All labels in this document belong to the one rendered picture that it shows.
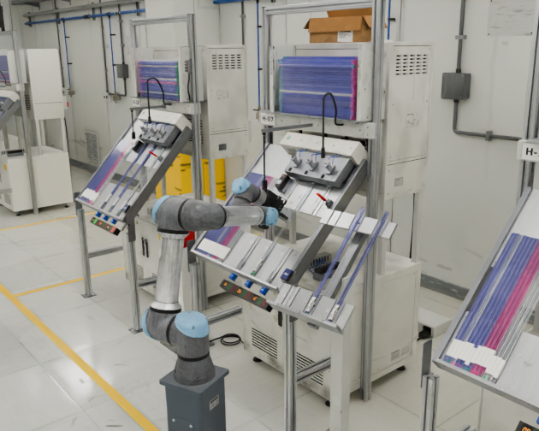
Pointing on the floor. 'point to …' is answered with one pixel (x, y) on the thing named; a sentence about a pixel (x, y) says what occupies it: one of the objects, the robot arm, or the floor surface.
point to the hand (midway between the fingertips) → (287, 221)
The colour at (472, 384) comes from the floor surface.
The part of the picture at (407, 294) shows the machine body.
